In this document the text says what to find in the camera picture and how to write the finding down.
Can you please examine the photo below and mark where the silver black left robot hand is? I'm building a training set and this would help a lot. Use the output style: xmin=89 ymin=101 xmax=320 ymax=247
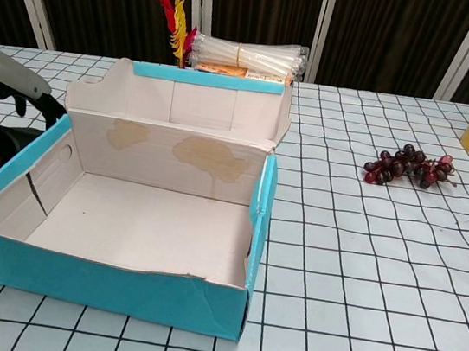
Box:
xmin=0 ymin=37 xmax=75 ymax=123

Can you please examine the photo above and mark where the light blue cardboard shoe box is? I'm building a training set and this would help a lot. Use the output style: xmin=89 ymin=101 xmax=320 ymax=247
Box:
xmin=0 ymin=39 xmax=298 ymax=347

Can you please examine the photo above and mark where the red yellow feather shuttlecock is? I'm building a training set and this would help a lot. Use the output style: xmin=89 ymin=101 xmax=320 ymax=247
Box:
xmin=148 ymin=0 xmax=203 ymax=68

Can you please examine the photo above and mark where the orange and blue packet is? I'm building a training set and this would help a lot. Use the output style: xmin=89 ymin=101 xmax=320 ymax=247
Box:
xmin=196 ymin=60 xmax=296 ymax=89

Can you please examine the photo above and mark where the bundle of clear plastic tubes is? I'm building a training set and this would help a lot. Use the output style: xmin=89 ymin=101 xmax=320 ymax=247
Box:
xmin=187 ymin=30 xmax=311 ymax=83

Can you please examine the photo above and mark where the white black checked tablecloth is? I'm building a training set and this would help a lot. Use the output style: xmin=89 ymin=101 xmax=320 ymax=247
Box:
xmin=0 ymin=37 xmax=469 ymax=351

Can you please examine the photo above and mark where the dark purple grape bunch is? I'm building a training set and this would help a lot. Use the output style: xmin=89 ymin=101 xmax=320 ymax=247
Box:
xmin=362 ymin=137 xmax=463 ymax=197

